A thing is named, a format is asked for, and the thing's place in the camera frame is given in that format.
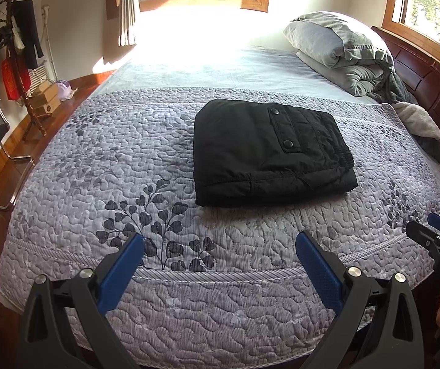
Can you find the white slatted rack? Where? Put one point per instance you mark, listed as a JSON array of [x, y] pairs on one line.
[[38, 77]]

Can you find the grey quilted bedspread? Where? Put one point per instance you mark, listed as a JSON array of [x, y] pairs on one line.
[[128, 161]]

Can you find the dark grey blanket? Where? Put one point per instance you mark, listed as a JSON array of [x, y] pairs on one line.
[[433, 150]]

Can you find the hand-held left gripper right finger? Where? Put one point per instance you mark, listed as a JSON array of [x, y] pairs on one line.
[[320, 269]]

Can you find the white pole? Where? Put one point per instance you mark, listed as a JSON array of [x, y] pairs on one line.
[[48, 38]]

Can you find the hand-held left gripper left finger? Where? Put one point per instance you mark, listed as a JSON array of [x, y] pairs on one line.
[[122, 265]]

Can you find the grey knit throw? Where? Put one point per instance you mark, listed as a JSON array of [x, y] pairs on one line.
[[396, 86]]

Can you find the cardboard box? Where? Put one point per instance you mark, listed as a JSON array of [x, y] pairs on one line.
[[45, 92], [47, 108]]

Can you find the grey curtain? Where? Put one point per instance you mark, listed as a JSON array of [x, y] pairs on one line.
[[128, 15]]

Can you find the dark wooden headboard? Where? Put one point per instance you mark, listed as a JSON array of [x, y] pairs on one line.
[[427, 73]]

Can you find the red bag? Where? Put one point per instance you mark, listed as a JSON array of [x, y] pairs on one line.
[[10, 80]]

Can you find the black jacket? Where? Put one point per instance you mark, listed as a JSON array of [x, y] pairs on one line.
[[243, 153]]

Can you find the lilac round appliance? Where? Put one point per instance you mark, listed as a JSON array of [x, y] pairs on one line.
[[66, 90]]

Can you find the white fleece blanket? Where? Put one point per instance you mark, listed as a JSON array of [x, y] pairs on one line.
[[419, 119]]

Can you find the black hanging garment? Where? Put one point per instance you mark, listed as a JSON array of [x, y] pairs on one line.
[[28, 34]]

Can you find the grey bed sheet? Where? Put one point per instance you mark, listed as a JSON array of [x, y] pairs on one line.
[[224, 73]]

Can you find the grey comforter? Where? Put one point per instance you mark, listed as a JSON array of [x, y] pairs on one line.
[[339, 46]]

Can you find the wooden coat rack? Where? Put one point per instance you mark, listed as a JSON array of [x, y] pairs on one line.
[[31, 111]]

